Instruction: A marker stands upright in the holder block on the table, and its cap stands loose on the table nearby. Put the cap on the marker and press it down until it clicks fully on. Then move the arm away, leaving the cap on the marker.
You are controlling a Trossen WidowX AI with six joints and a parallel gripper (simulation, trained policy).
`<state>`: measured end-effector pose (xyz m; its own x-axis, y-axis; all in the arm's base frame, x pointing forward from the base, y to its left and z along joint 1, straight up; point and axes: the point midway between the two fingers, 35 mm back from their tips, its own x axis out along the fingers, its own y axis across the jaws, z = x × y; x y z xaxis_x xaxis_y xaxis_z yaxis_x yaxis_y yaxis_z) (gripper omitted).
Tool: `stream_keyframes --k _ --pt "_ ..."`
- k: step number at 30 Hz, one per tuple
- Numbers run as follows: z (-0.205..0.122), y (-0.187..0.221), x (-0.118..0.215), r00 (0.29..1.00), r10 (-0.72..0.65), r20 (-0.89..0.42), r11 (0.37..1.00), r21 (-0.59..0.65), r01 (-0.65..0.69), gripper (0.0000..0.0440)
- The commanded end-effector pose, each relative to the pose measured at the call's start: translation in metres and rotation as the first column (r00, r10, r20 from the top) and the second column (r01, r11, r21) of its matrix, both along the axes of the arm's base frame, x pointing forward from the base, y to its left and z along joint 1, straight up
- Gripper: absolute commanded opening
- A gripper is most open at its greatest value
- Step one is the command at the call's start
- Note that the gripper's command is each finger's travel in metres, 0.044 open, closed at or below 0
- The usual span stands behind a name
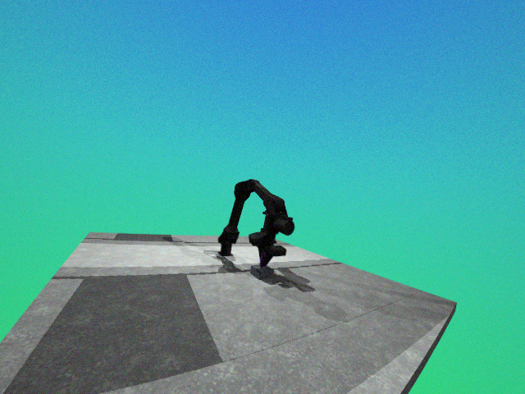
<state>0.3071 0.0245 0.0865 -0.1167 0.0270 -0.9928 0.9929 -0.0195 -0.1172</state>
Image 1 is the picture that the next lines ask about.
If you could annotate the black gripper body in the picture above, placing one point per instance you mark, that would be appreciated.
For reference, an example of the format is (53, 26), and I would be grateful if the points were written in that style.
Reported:
(275, 250)

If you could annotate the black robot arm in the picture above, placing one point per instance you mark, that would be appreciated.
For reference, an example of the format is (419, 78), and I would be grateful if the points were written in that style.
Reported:
(276, 216)

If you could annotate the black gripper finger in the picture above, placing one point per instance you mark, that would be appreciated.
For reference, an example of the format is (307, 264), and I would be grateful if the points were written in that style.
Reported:
(268, 257)
(261, 249)

